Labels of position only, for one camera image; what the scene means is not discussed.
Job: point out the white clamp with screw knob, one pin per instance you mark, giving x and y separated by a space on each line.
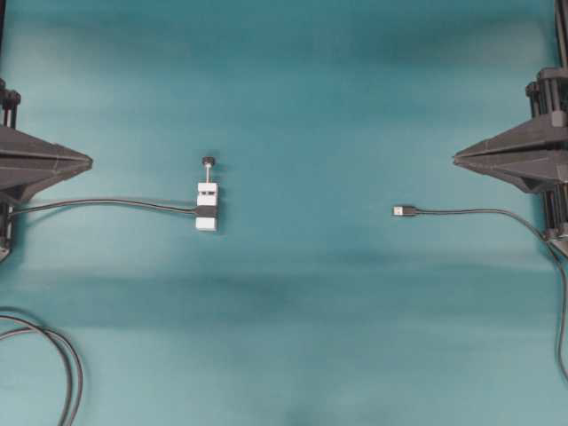
207 200

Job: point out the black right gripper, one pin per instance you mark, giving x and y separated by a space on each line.
547 95

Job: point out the black frame post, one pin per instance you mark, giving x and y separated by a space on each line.
561 30
2 21

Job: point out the black frame post left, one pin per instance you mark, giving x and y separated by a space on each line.
2 21

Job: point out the black frame post right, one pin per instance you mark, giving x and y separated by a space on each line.
561 30

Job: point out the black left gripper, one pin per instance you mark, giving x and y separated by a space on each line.
14 146

